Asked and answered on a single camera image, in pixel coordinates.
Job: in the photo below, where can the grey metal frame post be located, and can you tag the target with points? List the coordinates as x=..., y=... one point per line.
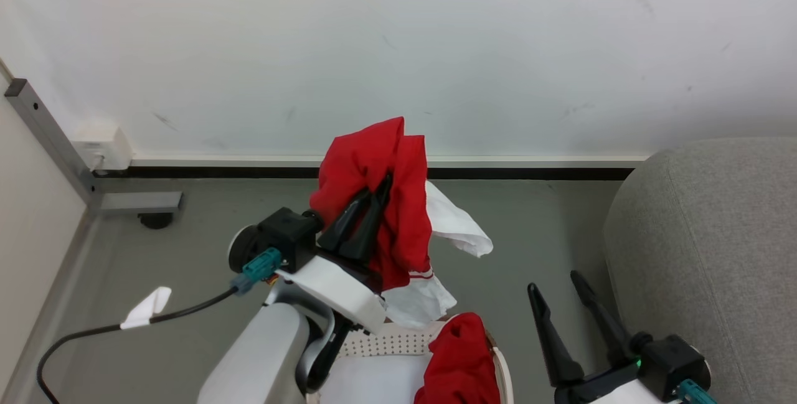
x=56, y=142

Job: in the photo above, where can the grey fabric sofa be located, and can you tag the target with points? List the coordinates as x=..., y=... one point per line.
x=710, y=254

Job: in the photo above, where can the black and white baseboard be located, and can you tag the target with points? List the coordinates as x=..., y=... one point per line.
x=249, y=166

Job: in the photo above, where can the white wall socket box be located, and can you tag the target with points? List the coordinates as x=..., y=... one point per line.
x=103, y=147

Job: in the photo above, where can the teal right camera connector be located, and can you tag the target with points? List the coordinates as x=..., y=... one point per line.
x=696, y=393

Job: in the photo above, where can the beige partition panel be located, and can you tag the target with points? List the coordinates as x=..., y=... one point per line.
x=31, y=217

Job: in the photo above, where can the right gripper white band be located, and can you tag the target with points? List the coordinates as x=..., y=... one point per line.
x=607, y=388

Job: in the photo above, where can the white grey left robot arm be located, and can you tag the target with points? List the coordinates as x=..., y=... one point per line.
x=261, y=354

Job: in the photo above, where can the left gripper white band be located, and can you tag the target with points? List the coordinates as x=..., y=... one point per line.
x=339, y=292

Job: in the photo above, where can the white perforated laundry basket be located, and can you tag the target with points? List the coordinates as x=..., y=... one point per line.
x=386, y=342

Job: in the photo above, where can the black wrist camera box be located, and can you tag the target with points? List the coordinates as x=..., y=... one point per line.
x=289, y=233
x=669, y=360

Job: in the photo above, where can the teal camera connector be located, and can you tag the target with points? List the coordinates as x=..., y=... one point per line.
x=696, y=393
x=258, y=267

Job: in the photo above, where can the black caster wheel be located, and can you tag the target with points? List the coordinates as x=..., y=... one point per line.
x=155, y=220

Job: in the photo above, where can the red and white garment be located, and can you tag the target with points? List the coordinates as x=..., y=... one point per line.
x=408, y=205

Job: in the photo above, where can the teal left camera connector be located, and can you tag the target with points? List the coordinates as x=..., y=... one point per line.
x=258, y=267

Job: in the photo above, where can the white tape tag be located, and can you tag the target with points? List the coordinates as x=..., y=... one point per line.
x=146, y=309

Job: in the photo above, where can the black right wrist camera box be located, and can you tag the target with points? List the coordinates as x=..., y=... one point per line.
x=669, y=360

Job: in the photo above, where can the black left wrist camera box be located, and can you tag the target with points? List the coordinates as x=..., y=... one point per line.
x=289, y=233

